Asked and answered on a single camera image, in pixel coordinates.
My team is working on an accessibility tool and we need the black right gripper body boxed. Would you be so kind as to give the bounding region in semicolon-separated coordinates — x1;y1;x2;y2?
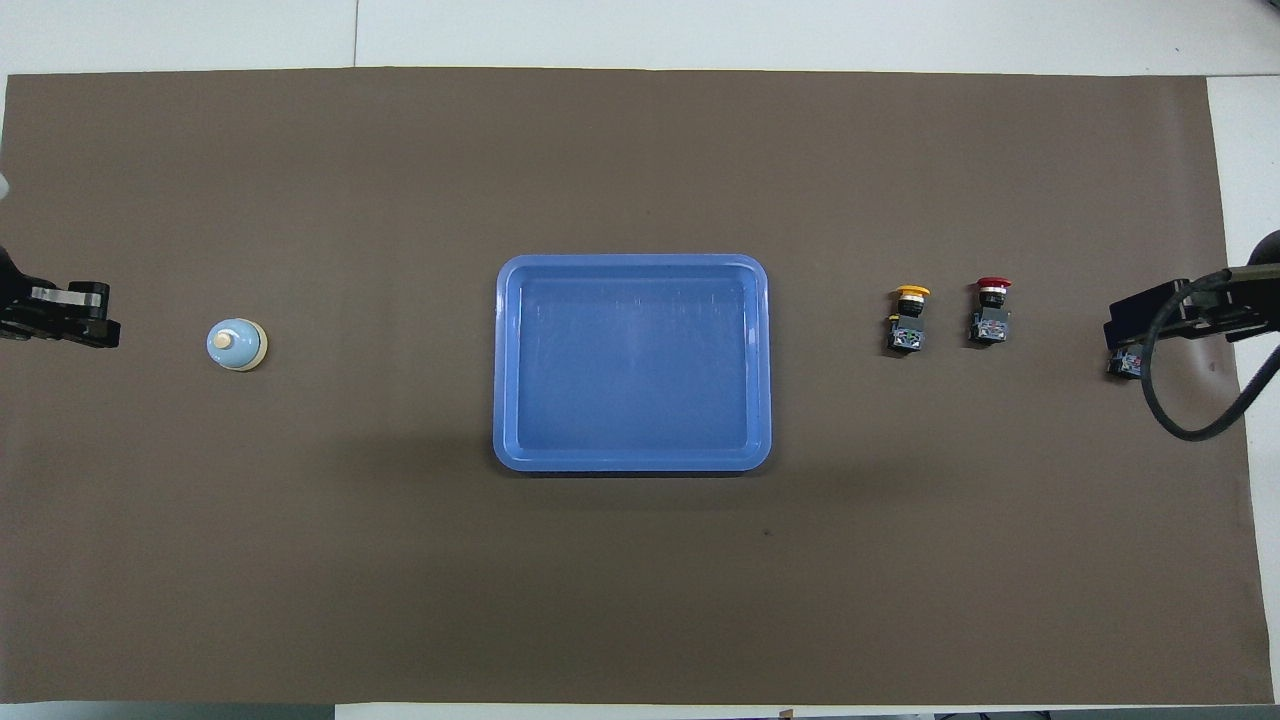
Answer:
1130;268;1280;346

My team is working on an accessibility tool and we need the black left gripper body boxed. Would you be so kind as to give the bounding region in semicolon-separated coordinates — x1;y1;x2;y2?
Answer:
0;248;73;342

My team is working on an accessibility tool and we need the red mushroom push button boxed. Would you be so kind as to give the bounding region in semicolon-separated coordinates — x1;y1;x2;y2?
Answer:
967;277;1012;348

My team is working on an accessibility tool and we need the yellow mushroom push button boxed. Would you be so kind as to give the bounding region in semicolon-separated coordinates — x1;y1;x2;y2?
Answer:
886;284;932;356

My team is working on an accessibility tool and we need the light blue call bell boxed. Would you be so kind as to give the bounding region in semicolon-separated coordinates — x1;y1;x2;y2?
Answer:
206;317;269;372

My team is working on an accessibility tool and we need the blue plastic tray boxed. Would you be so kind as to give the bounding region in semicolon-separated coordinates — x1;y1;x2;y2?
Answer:
493;254;773;473

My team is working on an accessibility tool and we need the brown table mat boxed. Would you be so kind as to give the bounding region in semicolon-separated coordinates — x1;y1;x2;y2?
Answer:
0;67;1276;706

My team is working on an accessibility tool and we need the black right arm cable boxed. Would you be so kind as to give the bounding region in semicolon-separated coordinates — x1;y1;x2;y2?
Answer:
1140;270;1280;442

